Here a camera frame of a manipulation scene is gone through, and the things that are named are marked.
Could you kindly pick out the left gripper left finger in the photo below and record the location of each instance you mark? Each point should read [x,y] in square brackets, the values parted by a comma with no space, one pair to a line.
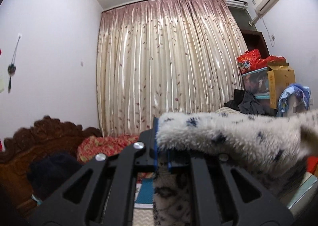
[102,192]

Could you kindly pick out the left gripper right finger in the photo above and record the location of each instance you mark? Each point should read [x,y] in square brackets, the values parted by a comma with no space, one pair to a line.
[221,193]

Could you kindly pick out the white black-patterned fleece garment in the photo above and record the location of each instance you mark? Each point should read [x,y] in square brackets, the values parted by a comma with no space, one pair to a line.
[273,149]

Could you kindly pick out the black clothes pile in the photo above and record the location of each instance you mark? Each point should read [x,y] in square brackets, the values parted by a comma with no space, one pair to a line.
[245,102]

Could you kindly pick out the blue ribbed bed mat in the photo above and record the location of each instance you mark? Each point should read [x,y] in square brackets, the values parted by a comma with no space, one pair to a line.
[144,192]

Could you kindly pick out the beige zigzag bed cover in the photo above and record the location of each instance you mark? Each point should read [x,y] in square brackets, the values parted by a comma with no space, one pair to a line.
[143,217]

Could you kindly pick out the red patchwork quilt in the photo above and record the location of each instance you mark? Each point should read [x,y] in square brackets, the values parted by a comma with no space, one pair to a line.
[110,146]

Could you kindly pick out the dark navy pillow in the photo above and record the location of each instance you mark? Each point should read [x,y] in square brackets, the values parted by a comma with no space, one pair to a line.
[47,175]

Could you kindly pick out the carved brown wooden headboard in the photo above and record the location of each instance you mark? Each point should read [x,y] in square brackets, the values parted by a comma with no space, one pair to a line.
[46,137]

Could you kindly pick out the beige patterned folded blanket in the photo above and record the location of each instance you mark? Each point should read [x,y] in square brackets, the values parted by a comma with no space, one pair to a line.
[227,111]

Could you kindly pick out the transparent plastic storage bin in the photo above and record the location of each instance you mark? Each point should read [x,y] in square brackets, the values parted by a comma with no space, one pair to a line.
[257,83]

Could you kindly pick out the yellow cardboard box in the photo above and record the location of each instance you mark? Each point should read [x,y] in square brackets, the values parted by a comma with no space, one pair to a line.
[280,76]

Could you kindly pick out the blue cartoon fabric bundle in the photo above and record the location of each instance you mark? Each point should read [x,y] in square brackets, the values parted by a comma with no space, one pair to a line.
[294,99]

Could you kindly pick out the red plastic bag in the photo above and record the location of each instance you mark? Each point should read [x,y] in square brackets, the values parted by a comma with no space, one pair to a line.
[251,61]

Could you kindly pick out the beige leaf-pattern curtain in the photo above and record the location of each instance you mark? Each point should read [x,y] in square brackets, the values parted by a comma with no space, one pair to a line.
[160,56]

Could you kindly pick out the dark wooden wardrobe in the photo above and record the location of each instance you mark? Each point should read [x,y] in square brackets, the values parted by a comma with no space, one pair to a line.
[255,40]

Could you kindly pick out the hanging wall ornament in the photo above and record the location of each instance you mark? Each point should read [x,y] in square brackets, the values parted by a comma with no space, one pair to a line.
[12,66]

